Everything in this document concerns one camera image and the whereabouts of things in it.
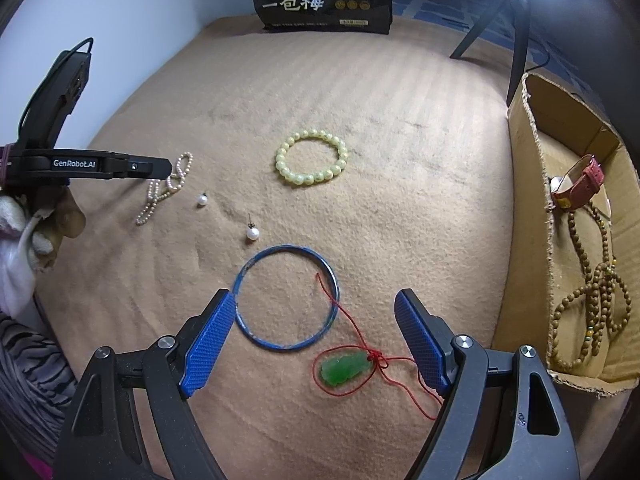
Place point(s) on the small pearl strand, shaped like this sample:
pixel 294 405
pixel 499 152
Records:
pixel 176 180

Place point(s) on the pearl stud earring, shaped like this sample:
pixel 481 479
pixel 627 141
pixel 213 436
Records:
pixel 252 234
pixel 202 201

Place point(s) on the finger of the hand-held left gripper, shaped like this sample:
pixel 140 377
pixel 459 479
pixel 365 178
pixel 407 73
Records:
pixel 150 166

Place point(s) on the person's left hand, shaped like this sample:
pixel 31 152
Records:
pixel 60 220

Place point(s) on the tan blanket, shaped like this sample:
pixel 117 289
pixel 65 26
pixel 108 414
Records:
pixel 300 85

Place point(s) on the striped clothing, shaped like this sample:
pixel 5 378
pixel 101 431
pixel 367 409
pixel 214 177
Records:
pixel 35 385

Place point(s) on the cardboard box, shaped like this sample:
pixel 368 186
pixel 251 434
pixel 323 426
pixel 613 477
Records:
pixel 525 210

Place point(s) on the black tripod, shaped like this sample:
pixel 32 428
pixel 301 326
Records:
pixel 519 35

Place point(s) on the blue checked bedsheet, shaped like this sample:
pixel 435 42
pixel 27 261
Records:
pixel 425 5

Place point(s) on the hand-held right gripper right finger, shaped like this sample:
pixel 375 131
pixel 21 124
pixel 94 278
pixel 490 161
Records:
pixel 422 340

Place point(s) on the blue bangle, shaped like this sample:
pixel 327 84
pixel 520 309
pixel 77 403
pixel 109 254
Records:
pixel 248 261

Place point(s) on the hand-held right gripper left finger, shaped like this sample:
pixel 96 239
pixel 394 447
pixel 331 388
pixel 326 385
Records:
pixel 210 340

